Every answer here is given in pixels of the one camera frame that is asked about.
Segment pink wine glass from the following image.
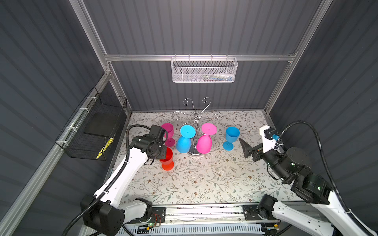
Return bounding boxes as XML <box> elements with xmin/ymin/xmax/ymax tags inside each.
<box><xmin>196</xmin><ymin>123</ymin><xmax>217</xmax><ymax>154</ymax></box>
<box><xmin>162</xmin><ymin>123</ymin><xmax>176</xmax><ymax>148</ymax></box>

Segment red wine glass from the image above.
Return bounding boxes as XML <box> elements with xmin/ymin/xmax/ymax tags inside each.
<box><xmin>160</xmin><ymin>147</ymin><xmax>174</xmax><ymax>171</ymax></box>

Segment blue wine glass back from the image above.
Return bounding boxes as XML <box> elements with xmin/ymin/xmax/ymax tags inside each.
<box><xmin>222</xmin><ymin>127</ymin><xmax>240</xmax><ymax>151</ymax></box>

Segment blue wine glass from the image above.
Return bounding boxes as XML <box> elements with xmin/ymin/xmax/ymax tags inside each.
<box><xmin>176</xmin><ymin>125</ymin><xmax>196</xmax><ymax>153</ymax></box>
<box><xmin>222</xmin><ymin>127</ymin><xmax>240</xmax><ymax>151</ymax></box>

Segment blue wine glass front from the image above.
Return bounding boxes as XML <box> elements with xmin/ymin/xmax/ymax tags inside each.
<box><xmin>176</xmin><ymin>125</ymin><xmax>196</xmax><ymax>153</ymax></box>

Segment pink wine glass front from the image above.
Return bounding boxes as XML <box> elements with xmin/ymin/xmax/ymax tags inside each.
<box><xmin>196</xmin><ymin>123</ymin><xmax>217</xmax><ymax>154</ymax></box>

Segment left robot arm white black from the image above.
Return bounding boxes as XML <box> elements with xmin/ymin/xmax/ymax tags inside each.
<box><xmin>78</xmin><ymin>125</ymin><xmax>168</xmax><ymax>236</ymax></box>

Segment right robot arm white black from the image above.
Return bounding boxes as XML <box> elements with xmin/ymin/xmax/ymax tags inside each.
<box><xmin>239</xmin><ymin>139</ymin><xmax>378</xmax><ymax>236</ymax></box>

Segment chrome wine glass rack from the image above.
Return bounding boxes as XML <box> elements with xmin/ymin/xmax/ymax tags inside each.
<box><xmin>171</xmin><ymin>97</ymin><xmax>221</xmax><ymax>157</ymax></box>

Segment yellow black object in basket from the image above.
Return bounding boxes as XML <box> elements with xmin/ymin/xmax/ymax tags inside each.
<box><xmin>96</xmin><ymin>137</ymin><xmax>114</xmax><ymax>159</ymax></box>

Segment items in white basket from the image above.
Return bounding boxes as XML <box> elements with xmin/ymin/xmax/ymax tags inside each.
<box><xmin>194</xmin><ymin>73</ymin><xmax>234</xmax><ymax>83</ymax></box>

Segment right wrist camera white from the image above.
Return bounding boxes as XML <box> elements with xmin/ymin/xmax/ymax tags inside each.
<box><xmin>259</xmin><ymin>125</ymin><xmax>285</xmax><ymax>153</ymax></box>

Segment black wire wall basket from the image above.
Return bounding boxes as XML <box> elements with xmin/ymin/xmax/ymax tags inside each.
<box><xmin>56</xmin><ymin>89</ymin><xmax>128</xmax><ymax>161</ymax></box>

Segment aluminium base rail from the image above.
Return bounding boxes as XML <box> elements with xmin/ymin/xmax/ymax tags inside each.
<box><xmin>118</xmin><ymin>203</ymin><xmax>314</xmax><ymax>226</ymax></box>

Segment white mesh wall basket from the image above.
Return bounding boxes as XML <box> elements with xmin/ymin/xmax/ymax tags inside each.
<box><xmin>170</xmin><ymin>56</ymin><xmax>238</xmax><ymax>83</ymax></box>

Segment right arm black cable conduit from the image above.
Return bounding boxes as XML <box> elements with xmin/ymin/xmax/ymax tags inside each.
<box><xmin>277</xmin><ymin>120</ymin><xmax>376</xmax><ymax>236</ymax></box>

